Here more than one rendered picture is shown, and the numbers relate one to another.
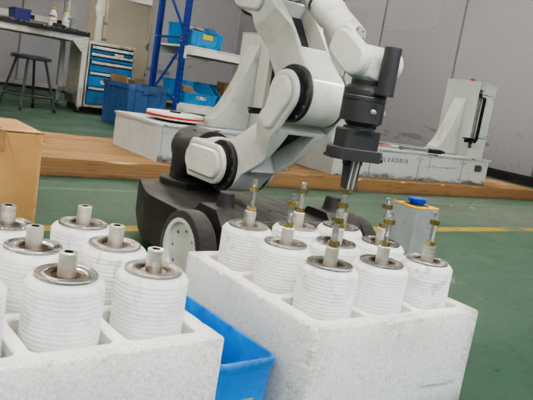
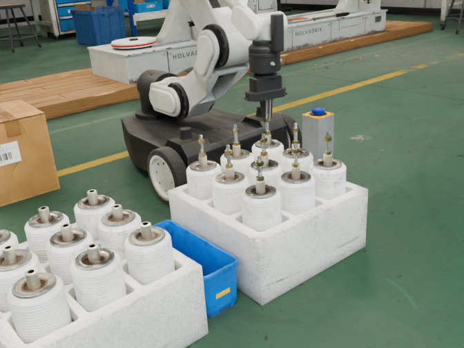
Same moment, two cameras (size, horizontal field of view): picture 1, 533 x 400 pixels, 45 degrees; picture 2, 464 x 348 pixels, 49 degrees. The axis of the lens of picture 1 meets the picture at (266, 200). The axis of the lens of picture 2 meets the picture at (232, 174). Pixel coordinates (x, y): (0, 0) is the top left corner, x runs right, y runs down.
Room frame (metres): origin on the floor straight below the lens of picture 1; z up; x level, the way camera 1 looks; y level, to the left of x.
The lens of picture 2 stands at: (-0.10, -0.05, 0.76)
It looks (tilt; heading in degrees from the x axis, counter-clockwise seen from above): 23 degrees down; 0
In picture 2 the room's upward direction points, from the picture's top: 4 degrees counter-clockwise
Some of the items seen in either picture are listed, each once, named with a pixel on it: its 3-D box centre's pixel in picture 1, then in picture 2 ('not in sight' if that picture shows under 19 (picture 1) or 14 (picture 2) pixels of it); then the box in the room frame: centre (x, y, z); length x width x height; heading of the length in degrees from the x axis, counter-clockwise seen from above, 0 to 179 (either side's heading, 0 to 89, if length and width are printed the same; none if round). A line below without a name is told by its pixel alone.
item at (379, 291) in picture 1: (371, 313); (296, 209); (1.07, -0.21, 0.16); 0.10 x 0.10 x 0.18
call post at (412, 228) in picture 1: (401, 273); (317, 161); (1.40, -0.33, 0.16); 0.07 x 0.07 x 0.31; 37
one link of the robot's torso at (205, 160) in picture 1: (230, 163); (183, 95); (1.88, 0.12, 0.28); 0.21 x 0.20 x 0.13; 37
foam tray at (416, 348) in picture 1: (320, 325); (266, 218); (1.16, -0.14, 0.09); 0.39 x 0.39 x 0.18; 37
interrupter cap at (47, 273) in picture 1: (66, 275); (94, 259); (0.74, 0.22, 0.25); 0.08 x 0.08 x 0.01
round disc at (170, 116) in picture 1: (174, 116); (134, 42); (3.39, 0.55, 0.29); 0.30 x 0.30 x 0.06
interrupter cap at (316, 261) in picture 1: (329, 264); (260, 191); (0.99, -0.12, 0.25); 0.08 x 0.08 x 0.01
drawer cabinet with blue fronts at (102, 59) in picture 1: (99, 78); (66, 7); (6.60, 1.88, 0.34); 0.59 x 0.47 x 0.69; 37
